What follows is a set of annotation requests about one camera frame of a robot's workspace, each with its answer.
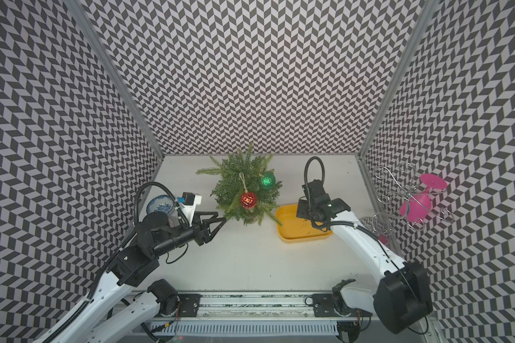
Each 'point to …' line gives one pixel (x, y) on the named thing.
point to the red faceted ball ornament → (249, 200)
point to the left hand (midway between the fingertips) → (221, 221)
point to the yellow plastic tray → (297, 230)
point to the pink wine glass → (415, 209)
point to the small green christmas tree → (247, 186)
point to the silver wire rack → (404, 199)
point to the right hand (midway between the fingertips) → (307, 214)
